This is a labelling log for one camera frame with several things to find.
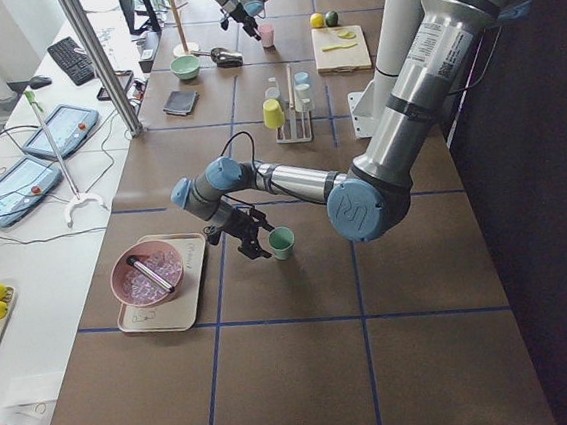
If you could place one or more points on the green bowl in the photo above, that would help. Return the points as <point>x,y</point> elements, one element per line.
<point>186,67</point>

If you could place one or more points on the wooden mug tree stand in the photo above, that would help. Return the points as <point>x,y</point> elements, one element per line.
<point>185,47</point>

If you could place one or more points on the white plastic cup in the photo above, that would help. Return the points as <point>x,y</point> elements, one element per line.
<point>303,98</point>

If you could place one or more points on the grey plastic cup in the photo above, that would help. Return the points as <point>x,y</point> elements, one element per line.
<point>274,93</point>

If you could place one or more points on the white cup holder rack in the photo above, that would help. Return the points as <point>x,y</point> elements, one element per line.
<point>298,126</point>

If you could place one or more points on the lemon slice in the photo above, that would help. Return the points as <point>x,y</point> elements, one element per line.
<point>345,34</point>

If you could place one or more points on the teach pendant near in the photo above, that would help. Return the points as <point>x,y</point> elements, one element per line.
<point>23,186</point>

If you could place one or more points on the aluminium frame post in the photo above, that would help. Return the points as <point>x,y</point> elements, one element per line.
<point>83,28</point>

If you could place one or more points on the blue plastic cup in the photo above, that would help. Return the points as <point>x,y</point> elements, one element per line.
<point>301,77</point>

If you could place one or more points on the green plastic cup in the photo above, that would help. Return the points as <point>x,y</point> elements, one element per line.
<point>281,241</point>

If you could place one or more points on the black keyboard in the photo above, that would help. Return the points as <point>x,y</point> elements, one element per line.
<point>74,63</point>

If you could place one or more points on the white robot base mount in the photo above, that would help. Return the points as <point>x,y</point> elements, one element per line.
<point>361,107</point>

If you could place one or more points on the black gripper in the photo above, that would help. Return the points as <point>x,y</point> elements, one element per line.
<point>238,13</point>
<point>235,222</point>

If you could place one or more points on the pink plastic cup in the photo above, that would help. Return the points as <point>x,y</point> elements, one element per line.
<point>266,32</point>

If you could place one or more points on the teach pendant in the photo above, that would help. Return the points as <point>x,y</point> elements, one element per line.
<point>23,186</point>
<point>70,127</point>

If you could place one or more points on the wooden cutting board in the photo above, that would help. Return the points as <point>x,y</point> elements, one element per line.
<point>344,60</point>

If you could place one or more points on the metal scoop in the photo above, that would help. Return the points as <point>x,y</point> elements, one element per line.
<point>222,57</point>

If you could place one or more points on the pink bowl with ice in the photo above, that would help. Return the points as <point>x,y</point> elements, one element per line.
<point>133,288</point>

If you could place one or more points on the black computer mouse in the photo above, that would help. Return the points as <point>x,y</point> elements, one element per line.
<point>39,81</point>

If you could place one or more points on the yellow plastic cup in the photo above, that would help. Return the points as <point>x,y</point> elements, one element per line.
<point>273,114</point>

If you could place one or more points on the green lime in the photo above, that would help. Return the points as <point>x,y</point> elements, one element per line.
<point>331,19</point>

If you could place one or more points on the yellow plastic knife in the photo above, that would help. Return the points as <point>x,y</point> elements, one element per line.
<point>339,46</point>

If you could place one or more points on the yellow lemon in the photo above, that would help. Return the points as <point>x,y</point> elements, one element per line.
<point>316,20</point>

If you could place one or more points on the folded grey cloth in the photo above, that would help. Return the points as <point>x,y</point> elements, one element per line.
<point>181,103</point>

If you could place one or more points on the teach pendant far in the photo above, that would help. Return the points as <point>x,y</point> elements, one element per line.
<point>70,127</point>

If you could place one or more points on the beige tray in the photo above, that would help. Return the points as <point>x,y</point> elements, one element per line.
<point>178,313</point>

